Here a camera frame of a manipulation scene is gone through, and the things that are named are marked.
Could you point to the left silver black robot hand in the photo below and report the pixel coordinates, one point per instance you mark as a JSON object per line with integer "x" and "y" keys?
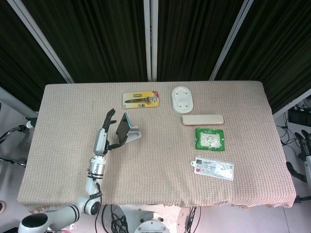
{"x": 100, "y": 143}

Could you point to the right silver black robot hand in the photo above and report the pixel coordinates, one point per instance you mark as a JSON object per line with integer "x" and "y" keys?
{"x": 306, "y": 150}

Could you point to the black smartphone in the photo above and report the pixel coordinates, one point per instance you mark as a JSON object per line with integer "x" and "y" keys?
{"x": 123, "y": 128}

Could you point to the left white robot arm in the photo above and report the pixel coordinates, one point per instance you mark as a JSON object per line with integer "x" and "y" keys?
{"x": 93, "y": 179}

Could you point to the round grey robot base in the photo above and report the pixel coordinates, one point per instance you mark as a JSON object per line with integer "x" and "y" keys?
{"x": 150, "y": 227}

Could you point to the white folding phone stand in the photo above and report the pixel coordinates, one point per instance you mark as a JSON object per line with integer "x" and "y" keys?
{"x": 134, "y": 137}

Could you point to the black electronics box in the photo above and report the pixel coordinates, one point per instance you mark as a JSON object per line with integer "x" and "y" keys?
{"x": 299, "y": 116}

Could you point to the razor in yellow blister pack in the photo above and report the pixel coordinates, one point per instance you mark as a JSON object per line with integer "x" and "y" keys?
{"x": 141, "y": 100}

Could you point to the pink waffle tablecloth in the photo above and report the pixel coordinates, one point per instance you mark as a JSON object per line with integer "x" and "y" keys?
{"x": 170, "y": 170}

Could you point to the white oval plastic dish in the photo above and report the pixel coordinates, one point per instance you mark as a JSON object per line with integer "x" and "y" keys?
{"x": 182, "y": 100}

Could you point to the clear packaged ruler set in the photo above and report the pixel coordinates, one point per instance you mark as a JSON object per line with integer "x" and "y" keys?
{"x": 212, "y": 168}

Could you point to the green plastic packet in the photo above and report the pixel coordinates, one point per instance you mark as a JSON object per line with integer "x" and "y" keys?
{"x": 210, "y": 138}

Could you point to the beige long plastic case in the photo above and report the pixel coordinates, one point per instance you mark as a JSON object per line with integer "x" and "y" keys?
{"x": 202, "y": 120}

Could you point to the dark pleated curtain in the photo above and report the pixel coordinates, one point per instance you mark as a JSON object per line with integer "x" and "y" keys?
{"x": 102, "y": 36}

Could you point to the white low frame beam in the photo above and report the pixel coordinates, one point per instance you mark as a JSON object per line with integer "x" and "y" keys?
{"x": 291, "y": 104}
{"x": 17, "y": 102}

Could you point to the white upright frame post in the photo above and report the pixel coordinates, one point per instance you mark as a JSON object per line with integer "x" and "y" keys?
{"x": 150, "y": 41}

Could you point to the white slanted frame post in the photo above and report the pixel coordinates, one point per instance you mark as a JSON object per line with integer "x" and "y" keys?
{"x": 40, "y": 41}
{"x": 230, "y": 41}

